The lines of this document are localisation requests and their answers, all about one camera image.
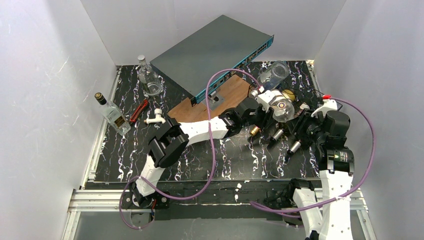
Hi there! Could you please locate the gold capped wine bottle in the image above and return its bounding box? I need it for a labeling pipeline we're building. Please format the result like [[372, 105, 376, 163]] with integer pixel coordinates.
[[249, 126, 261, 137]]

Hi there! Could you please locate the clear bottle black gold label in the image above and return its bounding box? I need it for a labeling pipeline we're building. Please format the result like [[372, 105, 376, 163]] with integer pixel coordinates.
[[269, 89, 295, 123]]

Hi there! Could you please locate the clear silver capped bottle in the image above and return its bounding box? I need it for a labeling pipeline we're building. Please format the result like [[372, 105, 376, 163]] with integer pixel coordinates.
[[248, 61, 290, 99]]

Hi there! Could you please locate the clear gold label liquor bottle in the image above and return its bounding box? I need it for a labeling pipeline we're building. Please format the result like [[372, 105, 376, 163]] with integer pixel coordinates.
[[94, 92, 131, 136]]

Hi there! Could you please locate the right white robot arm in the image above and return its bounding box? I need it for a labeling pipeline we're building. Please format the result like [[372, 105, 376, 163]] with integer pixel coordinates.
[[288, 110, 355, 240]]

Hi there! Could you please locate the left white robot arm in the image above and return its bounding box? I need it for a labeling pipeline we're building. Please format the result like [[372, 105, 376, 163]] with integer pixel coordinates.
[[129, 97, 274, 207]]

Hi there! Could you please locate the dark bottle brown label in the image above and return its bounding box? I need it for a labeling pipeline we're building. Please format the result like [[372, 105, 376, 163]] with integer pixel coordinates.
[[286, 140, 302, 156]]

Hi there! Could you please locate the silver capped dark wine bottle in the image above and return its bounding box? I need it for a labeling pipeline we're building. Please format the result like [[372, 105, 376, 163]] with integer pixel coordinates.
[[269, 128, 284, 144]]

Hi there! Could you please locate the clear round glass bottle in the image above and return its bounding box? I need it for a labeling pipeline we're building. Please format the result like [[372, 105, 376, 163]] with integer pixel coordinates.
[[137, 55, 163, 97]]

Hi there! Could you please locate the wooden board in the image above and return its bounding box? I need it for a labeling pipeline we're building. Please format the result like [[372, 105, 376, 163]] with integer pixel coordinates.
[[167, 75, 250, 123]]

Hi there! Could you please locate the white plastic faucet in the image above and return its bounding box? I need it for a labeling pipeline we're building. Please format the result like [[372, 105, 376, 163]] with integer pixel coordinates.
[[143, 108, 166, 125]]

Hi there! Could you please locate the red utility knife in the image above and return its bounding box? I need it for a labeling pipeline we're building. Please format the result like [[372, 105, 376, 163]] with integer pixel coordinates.
[[129, 98, 149, 125]]

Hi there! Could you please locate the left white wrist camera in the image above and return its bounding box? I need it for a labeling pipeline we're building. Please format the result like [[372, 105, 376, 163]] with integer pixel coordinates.
[[255, 90, 276, 113]]

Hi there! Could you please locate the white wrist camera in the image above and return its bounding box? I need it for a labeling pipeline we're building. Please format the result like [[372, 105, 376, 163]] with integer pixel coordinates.
[[255, 90, 276, 113], [311, 95, 338, 118]]

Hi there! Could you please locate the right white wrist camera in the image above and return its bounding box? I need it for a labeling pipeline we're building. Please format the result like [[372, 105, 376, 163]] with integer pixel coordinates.
[[311, 95, 338, 118]]

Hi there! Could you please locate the metal switch stand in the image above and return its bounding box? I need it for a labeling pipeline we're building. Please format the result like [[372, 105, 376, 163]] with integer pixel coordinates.
[[207, 94, 225, 110]]

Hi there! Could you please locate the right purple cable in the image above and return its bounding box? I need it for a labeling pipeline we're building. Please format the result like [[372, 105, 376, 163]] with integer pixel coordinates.
[[249, 95, 378, 220]]

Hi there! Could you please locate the purple cable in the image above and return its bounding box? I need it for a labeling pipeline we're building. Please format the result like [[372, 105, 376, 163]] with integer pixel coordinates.
[[118, 68, 266, 231], [249, 95, 378, 220]]

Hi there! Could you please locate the teal network switch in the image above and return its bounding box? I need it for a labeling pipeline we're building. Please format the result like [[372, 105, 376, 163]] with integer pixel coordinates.
[[150, 15, 274, 105]]

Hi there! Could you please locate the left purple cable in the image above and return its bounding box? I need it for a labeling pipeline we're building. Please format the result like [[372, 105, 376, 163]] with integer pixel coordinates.
[[118, 68, 266, 231]]

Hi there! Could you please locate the aluminium frame rail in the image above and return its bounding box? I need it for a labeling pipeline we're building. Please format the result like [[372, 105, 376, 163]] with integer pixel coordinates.
[[61, 66, 133, 240]]

